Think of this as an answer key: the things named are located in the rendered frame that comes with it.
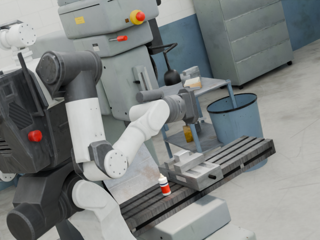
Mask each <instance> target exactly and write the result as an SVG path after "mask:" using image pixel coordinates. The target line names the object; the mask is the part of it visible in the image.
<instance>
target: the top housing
mask: <svg viewBox="0 0 320 240"><path fill-rule="evenodd" d="M134 10H141V11H142V12H143V13H144V14H145V19H144V21H143V22H145V21H148V20H151V19H153V18H156V17H158V15H159V9H158V6H157V3H156V0H80V1H77V2H74V3H71V4H67V5H64V6H61V7H59V8H58V14H59V17H60V21H61V23H62V26H63V29H64V32H65V35H66V37H67V38H68V39H70V40H71V39H77V38H83V37H89V36H96V35H102V34H108V33H114V32H117V31H119V30H123V29H125V28H128V27H131V26H134V25H135V24H133V23H132V22H131V21H130V14H131V12H132V11H134ZM127 18H128V19H129V22H127V23H126V21H125V19H127Z"/></svg>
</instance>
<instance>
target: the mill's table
mask: <svg viewBox="0 0 320 240"><path fill-rule="evenodd" d="M274 153H276V151H275V147H274V143H273V139H265V138H259V137H258V138H257V137H252V136H250V137H249V136H245V135H243V136H242V137H240V138H238V139H236V140H234V141H233V142H231V143H229V144H227V145H225V146H224V147H222V148H220V149H218V150H217V151H215V152H213V153H211V154H209V155H208V156H206V157H204V158H205V161H206V162H210V163H214V164H218V165H220V167H221V170H222V174H223V178H222V179H221V180H219V181H217V182H215V183H213V184H212V185H210V186H208V187H206V188H205V189H203V190H201V191H198V190H195V189H192V188H189V187H186V186H183V185H180V184H177V183H175V182H172V181H169V180H167V181H168V184H169V187H170V191H171V194H169V195H167V196H164V195H163V193H162V190H161V187H160V183H157V184H155V185H154V186H152V187H150V188H148V189H147V190H145V191H143V192H141V193H139V194H138V195H136V196H134V197H132V198H130V199H129V200H127V201H125V202H123V203H122V204H120V205H119V207H120V212H121V215H122V217H123V218H124V220H125V222H126V224H127V226H128V228H129V230H130V232H131V233H132V235H133V236H134V237H135V238H136V237H138V236H139V235H141V234H143V233H144V232H146V231H148V230H149V229H151V228H153V227H154V226H156V225H158V224H159V223H161V222H163V221H164V220H166V219H167V218H169V217H171V216H172V215H174V214H176V213H177V212H179V211H181V210H182V209H184V208H185V207H187V206H189V205H191V204H192V203H194V202H195V201H197V200H199V199H200V198H202V197H204V196H205V195H207V194H209V193H210V192H212V191H214V190H215V189H217V188H218V187H220V186H222V185H223V184H225V183H227V182H228V181H230V180H232V179H233V178H235V177H237V176H238V175H240V174H242V173H243V172H245V171H247V170H248V169H250V168H251V167H253V166H255V165H256V164H258V163H260V162H261V161H263V160H265V159H266V158H268V157H269V156H271V155H273V154H274Z"/></svg>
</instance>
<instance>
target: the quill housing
mask: <svg viewBox="0 0 320 240"><path fill-rule="evenodd" d="M100 58H101V61H102V66H103V70H102V75H101V81H102V84H103V87H104V90H105V93H106V96H107V99H108V102H109V105H110V109H111V111H112V114H113V117H114V118H115V119H117V120H125V121H130V117H129V112H130V109H131V107H133V106H136V105H140V104H143V102H142V103H139V102H137V100H136V93H137V92H139V89H138V86H137V84H136V83H133V81H136V80H135V77H134V73H133V70H132V67H135V66H137V65H143V66H144V69H145V74H146V77H147V81H148V84H149V87H150V90H156V89H159V86H158V83H157V79H156V76H155V73H154V69H153V66H152V63H151V60H150V56H149V53H148V50H147V47H146V46H145V45H144V44H143V45H140V46H137V47H135V48H133V49H130V50H127V51H125V52H122V53H119V54H117V55H114V56H111V57H100Z"/></svg>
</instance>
